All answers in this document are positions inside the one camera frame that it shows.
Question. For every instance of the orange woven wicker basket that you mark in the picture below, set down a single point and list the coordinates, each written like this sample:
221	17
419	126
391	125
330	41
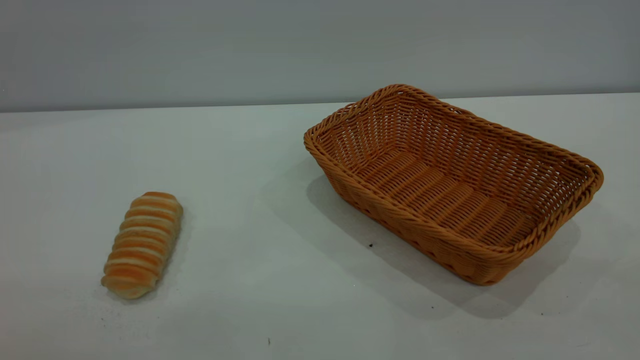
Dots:
450	190

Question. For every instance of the striped long bread roll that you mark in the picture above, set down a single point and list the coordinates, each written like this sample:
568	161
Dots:
142	245

